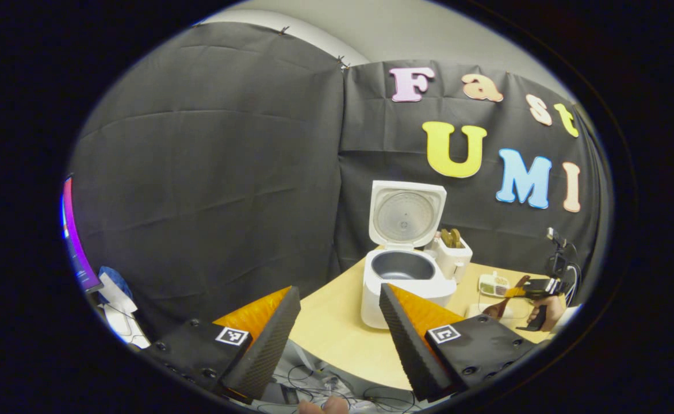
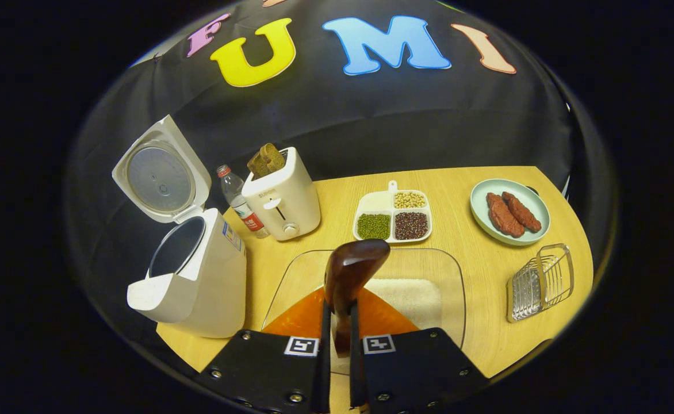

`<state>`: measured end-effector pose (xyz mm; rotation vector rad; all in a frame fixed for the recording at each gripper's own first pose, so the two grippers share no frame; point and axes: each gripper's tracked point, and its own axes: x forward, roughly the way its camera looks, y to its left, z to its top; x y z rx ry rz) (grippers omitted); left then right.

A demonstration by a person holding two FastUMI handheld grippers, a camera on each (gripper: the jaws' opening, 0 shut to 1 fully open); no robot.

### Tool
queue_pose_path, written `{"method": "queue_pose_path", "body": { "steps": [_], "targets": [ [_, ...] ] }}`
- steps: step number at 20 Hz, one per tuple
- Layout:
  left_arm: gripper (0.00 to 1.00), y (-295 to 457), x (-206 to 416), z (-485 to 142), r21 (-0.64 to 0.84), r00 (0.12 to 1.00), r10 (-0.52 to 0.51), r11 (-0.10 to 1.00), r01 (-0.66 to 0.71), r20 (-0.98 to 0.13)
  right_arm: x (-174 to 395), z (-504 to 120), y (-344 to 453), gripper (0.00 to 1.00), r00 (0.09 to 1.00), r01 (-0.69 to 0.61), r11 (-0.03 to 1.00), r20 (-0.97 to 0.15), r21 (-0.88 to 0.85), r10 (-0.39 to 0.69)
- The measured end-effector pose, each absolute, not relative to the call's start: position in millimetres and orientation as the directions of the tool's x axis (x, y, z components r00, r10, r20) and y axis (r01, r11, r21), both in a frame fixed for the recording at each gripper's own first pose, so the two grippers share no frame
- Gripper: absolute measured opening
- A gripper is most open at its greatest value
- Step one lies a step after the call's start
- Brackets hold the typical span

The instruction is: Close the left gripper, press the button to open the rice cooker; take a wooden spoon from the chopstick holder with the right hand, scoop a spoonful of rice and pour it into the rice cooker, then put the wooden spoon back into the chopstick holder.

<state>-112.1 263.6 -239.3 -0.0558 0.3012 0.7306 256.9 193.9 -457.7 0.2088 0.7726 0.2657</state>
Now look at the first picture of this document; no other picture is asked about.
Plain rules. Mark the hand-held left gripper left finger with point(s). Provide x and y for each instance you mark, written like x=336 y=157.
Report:
x=265 y=345

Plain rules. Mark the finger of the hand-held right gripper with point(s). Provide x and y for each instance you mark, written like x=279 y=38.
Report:
x=538 y=286

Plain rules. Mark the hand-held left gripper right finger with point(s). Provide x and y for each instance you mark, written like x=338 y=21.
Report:
x=409 y=345

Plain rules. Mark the clear container of rice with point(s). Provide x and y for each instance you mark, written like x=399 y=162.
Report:
x=521 y=313

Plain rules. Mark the brown wooden spoon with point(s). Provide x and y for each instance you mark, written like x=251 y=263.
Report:
x=501 y=305

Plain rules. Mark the white rice cooker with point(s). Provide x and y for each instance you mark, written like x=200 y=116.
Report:
x=406 y=218

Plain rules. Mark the white divided dish of beans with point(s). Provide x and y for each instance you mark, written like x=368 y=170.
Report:
x=493 y=284

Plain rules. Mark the white toaster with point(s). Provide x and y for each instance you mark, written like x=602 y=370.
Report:
x=456 y=261

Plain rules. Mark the brown toast slice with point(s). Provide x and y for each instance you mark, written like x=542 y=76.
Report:
x=456 y=237
x=447 y=237

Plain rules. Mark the white box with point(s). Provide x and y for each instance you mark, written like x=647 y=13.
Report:
x=124 y=328

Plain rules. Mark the blue cloth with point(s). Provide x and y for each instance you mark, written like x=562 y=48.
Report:
x=119 y=279

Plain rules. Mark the black backdrop cloth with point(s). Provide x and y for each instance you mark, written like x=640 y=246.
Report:
x=199 y=172

